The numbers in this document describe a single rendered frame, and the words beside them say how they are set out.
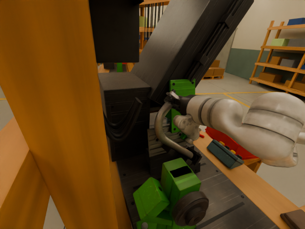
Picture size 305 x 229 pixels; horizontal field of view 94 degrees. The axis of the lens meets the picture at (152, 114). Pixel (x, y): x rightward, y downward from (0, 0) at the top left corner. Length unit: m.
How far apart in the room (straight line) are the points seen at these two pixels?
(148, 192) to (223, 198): 0.39
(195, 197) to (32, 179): 0.24
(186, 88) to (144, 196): 0.41
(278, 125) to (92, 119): 0.25
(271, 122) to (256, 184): 0.53
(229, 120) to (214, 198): 0.39
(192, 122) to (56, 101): 0.29
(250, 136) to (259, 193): 0.50
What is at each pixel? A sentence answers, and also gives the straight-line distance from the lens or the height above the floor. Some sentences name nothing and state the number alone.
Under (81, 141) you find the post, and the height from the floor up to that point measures 1.27.
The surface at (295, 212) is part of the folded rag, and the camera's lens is 0.72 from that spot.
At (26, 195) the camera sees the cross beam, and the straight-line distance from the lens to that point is 0.22.
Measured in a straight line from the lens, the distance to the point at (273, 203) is 0.74.
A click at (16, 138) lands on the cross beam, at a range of 0.26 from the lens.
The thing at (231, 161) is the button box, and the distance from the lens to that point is 0.76.
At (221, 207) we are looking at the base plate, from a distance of 0.63.
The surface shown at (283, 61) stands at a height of 0.99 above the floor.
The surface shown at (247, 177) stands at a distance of 0.77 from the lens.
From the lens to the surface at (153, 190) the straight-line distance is 0.31.
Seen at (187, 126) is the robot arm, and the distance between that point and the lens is 0.36.
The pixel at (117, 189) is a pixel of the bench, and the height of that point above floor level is 0.88.
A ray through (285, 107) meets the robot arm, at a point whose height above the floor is 1.32.
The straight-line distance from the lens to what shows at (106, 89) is 0.53.
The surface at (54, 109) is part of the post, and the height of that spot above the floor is 1.32.
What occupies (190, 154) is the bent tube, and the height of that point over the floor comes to 0.99.
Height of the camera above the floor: 1.40
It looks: 27 degrees down
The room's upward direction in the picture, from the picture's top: 3 degrees clockwise
